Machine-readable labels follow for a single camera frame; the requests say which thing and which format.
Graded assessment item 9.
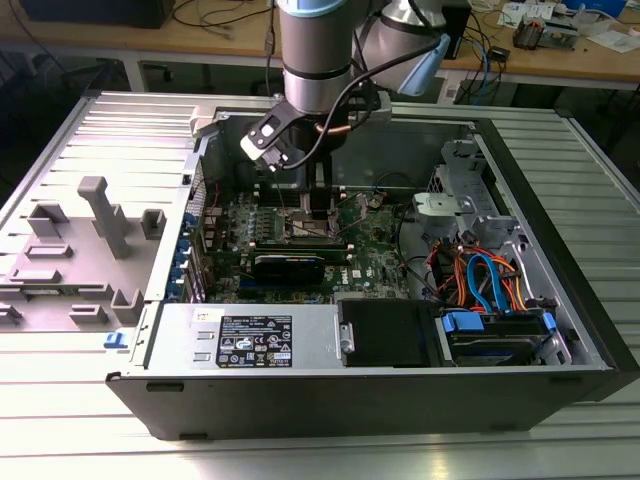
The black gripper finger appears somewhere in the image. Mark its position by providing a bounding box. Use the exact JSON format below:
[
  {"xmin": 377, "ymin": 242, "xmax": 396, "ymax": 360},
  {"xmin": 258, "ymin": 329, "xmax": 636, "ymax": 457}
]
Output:
[{"xmin": 307, "ymin": 158, "xmax": 335, "ymax": 214}]

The CPU socket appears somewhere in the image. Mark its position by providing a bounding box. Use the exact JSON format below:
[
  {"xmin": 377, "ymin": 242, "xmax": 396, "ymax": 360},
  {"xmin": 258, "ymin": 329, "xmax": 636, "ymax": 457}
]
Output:
[{"xmin": 282, "ymin": 204, "xmax": 342, "ymax": 244}]

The black graphics card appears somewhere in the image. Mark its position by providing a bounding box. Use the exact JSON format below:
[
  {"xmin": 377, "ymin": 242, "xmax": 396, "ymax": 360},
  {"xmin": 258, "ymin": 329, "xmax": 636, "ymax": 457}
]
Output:
[{"xmin": 248, "ymin": 252, "xmax": 327, "ymax": 285}]

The green motherboard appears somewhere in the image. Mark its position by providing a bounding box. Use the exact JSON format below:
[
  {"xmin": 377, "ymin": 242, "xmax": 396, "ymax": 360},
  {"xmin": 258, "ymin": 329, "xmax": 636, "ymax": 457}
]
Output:
[{"xmin": 199, "ymin": 189, "xmax": 436, "ymax": 306}]

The pale grey case latch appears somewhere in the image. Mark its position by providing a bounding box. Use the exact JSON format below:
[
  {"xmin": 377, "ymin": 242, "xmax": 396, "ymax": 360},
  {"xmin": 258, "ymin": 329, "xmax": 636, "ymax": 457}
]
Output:
[{"xmin": 189, "ymin": 103, "xmax": 224, "ymax": 139}]

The silver drive cage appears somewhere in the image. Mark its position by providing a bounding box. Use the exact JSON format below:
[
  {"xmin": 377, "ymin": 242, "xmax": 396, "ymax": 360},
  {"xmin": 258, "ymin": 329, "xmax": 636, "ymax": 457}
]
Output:
[{"xmin": 427, "ymin": 137, "xmax": 520, "ymax": 236}]

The tall black box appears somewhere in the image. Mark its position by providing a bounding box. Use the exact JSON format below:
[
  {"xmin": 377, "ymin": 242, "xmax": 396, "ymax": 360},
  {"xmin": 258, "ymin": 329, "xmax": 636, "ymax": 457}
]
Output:
[{"xmin": 442, "ymin": 0, "xmax": 474, "ymax": 60}]

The silver power supply unit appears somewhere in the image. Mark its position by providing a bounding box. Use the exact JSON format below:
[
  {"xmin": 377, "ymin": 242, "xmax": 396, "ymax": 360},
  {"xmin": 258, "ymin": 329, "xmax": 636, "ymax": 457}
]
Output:
[{"xmin": 144, "ymin": 302, "xmax": 347, "ymax": 371}]

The wooden desk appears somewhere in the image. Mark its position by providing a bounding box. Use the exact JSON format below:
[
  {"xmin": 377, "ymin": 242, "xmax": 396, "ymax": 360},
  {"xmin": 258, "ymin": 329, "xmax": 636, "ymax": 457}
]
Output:
[{"xmin": 0, "ymin": 0, "xmax": 640, "ymax": 94}]

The black open PC case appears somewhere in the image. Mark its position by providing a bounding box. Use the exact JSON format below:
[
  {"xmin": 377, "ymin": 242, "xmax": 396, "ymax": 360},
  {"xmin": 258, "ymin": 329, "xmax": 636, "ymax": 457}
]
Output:
[{"xmin": 104, "ymin": 102, "xmax": 640, "ymax": 441}]

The hard disk in blue carrier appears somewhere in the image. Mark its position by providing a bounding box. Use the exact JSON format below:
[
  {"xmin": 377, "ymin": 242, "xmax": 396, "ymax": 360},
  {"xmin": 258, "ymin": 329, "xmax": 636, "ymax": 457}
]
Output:
[{"xmin": 438, "ymin": 308, "xmax": 560, "ymax": 367}]

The metal heat sink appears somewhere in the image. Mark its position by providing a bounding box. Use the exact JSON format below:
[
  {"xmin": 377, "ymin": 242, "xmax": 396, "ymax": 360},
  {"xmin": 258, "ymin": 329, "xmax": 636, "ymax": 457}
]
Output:
[{"xmin": 514, "ymin": 14, "xmax": 547, "ymax": 50}]

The white printed card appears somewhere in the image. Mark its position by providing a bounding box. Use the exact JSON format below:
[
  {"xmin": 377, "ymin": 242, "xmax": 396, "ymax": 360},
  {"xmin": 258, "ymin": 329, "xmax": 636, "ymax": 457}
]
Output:
[{"xmin": 501, "ymin": 1, "xmax": 557, "ymax": 27}]

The grey parts rack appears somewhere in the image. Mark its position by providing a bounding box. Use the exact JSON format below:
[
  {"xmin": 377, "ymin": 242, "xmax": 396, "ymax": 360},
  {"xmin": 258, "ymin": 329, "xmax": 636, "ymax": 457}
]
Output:
[{"xmin": 0, "ymin": 174, "xmax": 169, "ymax": 334}]

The black computer box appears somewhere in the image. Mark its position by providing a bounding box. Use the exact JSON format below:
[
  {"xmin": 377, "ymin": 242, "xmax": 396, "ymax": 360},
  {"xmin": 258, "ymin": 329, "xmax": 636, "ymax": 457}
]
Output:
[{"xmin": 21, "ymin": 0, "xmax": 176, "ymax": 30}]

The grey electronic device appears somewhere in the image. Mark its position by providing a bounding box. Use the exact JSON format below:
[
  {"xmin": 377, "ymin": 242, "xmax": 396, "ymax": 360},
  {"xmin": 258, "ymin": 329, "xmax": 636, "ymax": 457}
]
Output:
[{"xmin": 542, "ymin": 17, "xmax": 584, "ymax": 50}]

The white paper sheet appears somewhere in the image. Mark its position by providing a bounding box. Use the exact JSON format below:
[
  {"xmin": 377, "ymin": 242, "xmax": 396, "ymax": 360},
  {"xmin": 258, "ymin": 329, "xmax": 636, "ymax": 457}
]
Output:
[{"xmin": 584, "ymin": 28, "xmax": 640, "ymax": 54}]

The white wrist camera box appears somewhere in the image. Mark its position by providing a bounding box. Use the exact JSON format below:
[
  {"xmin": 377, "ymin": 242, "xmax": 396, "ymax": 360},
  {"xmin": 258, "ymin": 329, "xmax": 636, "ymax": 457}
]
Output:
[{"xmin": 239, "ymin": 101, "xmax": 302, "ymax": 174}]

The grey hanging cable plug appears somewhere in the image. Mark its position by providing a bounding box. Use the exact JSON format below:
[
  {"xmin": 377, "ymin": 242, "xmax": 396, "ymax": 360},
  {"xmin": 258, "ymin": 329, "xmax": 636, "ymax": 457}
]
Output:
[{"xmin": 264, "ymin": 0, "xmax": 279, "ymax": 57}]

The silver round-top metal bracket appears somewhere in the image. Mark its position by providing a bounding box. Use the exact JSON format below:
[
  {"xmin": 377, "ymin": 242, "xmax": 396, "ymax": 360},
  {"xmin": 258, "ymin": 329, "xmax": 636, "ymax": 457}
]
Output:
[{"xmin": 411, "ymin": 191, "xmax": 477, "ymax": 237}]

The orange red wire bundle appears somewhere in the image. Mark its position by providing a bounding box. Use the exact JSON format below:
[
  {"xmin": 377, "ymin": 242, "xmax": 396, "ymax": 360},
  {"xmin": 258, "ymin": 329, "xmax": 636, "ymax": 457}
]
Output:
[{"xmin": 428, "ymin": 238, "xmax": 474, "ymax": 307}]

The blue network cable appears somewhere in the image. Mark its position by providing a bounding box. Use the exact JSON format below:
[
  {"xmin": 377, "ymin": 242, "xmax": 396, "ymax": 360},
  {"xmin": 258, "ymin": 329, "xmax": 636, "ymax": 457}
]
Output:
[{"xmin": 476, "ymin": 38, "xmax": 495, "ymax": 97}]

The blue flat wire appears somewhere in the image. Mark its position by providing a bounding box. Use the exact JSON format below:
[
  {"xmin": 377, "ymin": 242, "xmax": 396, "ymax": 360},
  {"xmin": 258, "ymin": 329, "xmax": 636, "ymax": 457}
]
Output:
[{"xmin": 466, "ymin": 253, "xmax": 507, "ymax": 315}]

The orange flat wire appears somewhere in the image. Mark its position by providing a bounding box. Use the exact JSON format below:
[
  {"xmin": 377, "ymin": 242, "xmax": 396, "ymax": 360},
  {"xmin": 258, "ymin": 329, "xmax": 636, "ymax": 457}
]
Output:
[{"xmin": 492, "ymin": 254, "xmax": 530, "ymax": 314}]

